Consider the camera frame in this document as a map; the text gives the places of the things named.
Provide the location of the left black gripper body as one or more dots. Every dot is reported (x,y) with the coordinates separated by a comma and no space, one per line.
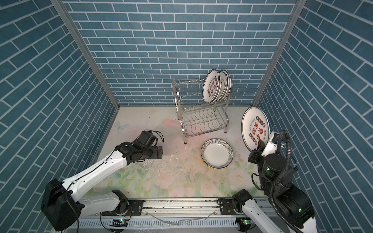
(152,153)

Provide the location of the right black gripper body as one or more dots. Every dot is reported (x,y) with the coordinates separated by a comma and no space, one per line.
(256,156)

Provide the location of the green rimmed red text plate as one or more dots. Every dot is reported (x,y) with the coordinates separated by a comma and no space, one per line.
(254,127)

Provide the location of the white plate black striped rim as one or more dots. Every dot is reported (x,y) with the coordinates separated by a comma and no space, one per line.
(217,153)

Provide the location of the yellow rimmed polka dot plate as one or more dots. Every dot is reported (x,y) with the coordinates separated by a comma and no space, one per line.
(213,168)

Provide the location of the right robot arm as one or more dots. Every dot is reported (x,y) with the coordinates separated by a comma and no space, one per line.
(289,202)

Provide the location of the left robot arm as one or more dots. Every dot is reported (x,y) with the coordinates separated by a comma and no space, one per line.
(64,202)

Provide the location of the silver metal dish rack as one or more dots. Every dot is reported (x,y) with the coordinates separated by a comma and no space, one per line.
(195,116)

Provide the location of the right green circuit board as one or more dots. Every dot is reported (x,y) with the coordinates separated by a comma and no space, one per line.
(244,224)

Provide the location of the green circuit board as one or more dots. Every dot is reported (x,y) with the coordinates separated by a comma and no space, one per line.
(119,223)
(244,224)

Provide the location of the left green circuit board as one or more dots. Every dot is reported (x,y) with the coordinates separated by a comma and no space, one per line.
(119,223)

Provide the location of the blue rimmed white plate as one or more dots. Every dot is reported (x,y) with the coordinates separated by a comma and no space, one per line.
(223,85)

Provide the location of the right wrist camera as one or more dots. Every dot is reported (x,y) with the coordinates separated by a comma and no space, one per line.
(271,146)

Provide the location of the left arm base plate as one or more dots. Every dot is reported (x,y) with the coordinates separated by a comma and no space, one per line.
(131,207)

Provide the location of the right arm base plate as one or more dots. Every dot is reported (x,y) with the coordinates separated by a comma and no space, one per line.
(226,206)

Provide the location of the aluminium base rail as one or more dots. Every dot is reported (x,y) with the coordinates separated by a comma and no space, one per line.
(178,208)

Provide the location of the white slotted cable duct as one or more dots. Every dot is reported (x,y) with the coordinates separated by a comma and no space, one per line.
(153,223)

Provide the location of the left corner aluminium post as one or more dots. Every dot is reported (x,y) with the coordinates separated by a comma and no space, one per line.
(73,30)

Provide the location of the corner aluminium post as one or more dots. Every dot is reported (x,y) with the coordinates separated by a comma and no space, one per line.
(280,47)
(73,30)

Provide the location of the right corner aluminium post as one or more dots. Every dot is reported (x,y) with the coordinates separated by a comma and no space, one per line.
(280,47)

